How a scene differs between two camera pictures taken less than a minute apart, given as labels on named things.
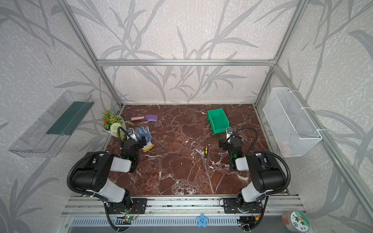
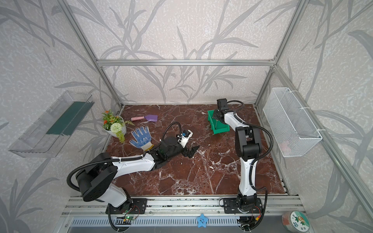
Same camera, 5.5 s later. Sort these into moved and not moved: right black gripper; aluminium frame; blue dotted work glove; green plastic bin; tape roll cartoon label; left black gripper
Moved: right black gripper; left black gripper
Not moved: aluminium frame; green plastic bin; blue dotted work glove; tape roll cartoon label
